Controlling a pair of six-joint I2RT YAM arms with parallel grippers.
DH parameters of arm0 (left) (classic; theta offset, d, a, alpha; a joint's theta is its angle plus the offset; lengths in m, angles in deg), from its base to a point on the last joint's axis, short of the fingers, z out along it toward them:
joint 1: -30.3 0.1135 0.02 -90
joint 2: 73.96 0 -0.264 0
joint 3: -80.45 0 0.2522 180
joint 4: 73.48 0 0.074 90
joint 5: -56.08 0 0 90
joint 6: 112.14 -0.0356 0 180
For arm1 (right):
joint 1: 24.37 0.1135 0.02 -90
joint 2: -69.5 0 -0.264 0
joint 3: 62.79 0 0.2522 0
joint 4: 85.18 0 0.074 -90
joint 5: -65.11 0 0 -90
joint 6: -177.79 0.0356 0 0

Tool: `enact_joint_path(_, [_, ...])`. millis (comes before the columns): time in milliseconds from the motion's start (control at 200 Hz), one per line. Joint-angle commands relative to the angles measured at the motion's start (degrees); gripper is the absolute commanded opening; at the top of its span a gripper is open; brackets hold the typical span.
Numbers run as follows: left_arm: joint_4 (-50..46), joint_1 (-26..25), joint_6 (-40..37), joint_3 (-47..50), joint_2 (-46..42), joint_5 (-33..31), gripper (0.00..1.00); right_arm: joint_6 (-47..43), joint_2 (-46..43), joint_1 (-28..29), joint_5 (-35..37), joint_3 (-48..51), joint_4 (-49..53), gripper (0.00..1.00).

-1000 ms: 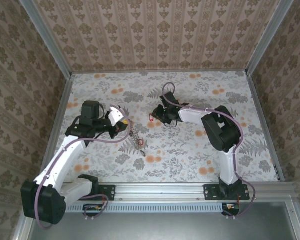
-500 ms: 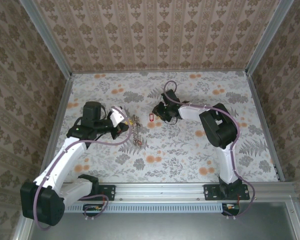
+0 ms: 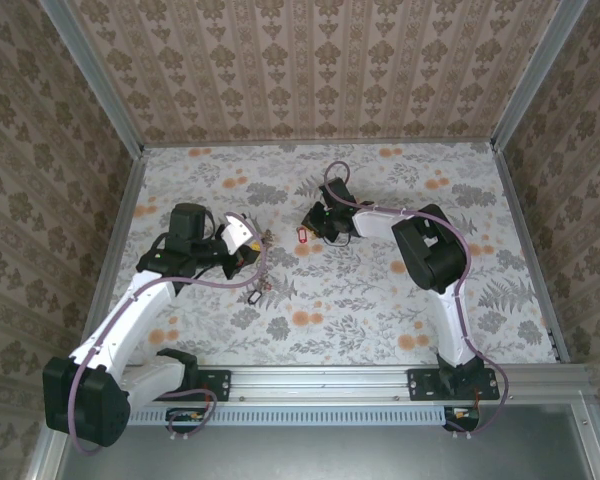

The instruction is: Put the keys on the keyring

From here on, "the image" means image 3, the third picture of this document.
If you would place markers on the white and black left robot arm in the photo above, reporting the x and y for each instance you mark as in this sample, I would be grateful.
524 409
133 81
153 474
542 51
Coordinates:
125 320

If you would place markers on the red key tag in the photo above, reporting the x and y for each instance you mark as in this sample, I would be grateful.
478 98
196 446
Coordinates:
302 235

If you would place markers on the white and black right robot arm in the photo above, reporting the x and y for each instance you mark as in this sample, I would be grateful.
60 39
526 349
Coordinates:
450 320

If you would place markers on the black key tag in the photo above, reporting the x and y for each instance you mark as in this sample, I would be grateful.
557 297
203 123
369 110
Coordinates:
253 297

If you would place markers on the aluminium table back rail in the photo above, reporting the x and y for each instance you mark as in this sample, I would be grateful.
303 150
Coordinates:
320 143

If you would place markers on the small circuit board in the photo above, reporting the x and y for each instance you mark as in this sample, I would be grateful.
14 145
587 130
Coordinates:
462 417
185 417

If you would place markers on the aluminium table side rail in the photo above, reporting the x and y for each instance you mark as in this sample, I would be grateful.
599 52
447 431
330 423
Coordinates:
121 225
531 250

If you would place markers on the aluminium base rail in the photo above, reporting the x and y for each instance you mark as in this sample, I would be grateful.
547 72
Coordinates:
320 382

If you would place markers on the aluminium corner post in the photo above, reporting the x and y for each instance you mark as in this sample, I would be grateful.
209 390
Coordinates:
535 80
95 85

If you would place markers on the grey metal sheet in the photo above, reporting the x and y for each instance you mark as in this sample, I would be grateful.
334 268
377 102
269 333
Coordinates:
330 455

